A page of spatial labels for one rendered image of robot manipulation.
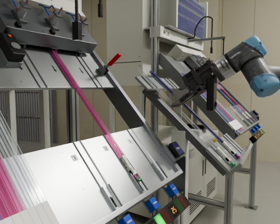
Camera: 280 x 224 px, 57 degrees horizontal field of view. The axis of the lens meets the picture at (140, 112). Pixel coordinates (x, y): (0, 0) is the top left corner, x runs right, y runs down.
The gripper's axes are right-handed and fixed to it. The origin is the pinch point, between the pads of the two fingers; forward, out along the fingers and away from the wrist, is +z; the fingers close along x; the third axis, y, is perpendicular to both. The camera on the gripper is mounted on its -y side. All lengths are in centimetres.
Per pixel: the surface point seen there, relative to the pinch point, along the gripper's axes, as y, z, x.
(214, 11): 109, -19, -248
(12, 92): 50, 68, 8
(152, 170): -15.6, 7.1, 25.4
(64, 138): 93, 292, -237
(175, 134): -8.5, 9.2, -8.0
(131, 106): 6.4, 9.3, 13.9
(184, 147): -15.0, 8.7, -8.0
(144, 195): -19.6, 5.1, 37.9
